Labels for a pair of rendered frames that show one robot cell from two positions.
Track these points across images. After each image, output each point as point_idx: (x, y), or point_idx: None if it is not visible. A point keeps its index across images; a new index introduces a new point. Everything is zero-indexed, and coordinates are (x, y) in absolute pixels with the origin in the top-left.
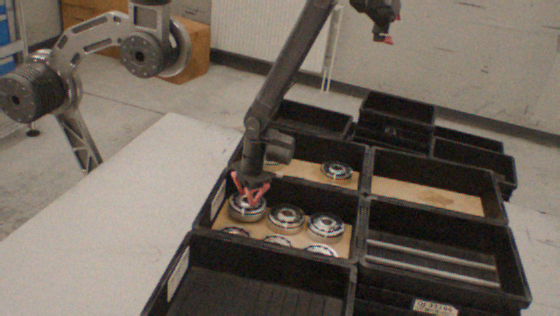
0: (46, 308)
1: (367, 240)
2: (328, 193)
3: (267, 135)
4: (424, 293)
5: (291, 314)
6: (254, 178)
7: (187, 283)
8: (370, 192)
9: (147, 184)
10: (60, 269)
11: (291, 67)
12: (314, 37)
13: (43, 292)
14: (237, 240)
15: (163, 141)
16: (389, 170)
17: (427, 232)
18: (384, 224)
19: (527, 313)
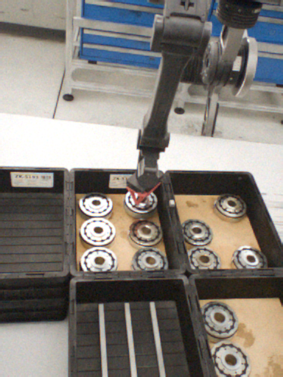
0: (32, 157)
1: (152, 302)
2: (174, 245)
3: (144, 152)
4: None
5: (33, 260)
6: (134, 180)
7: (44, 195)
8: (194, 277)
9: (177, 163)
10: (66, 152)
11: (152, 100)
12: (161, 80)
13: (44, 152)
14: (66, 194)
15: (241, 154)
16: None
17: (190, 358)
18: (180, 314)
19: None
